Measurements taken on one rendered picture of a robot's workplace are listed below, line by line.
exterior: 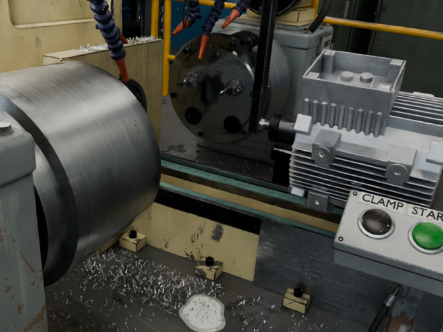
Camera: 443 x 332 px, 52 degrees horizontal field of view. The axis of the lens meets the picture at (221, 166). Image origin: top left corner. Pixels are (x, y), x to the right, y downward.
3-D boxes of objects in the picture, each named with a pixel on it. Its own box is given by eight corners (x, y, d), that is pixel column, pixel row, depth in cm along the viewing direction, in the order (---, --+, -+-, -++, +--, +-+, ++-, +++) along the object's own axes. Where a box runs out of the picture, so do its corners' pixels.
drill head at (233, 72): (146, 142, 103) (147, 28, 93) (221, 103, 138) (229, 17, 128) (247, 168, 94) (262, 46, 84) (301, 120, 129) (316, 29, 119)
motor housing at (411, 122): (285, 215, 73) (289, 114, 62) (322, 151, 86) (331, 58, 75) (416, 255, 65) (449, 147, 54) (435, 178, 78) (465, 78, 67)
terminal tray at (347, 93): (298, 122, 67) (300, 78, 62) (321, 89, 74) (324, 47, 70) (382, 140, 62) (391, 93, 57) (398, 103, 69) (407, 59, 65)
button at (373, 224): (356, 236, 48) (358, 227, 46) (364, 212, 49) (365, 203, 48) (386, 244, 47) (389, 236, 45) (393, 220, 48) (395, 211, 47)
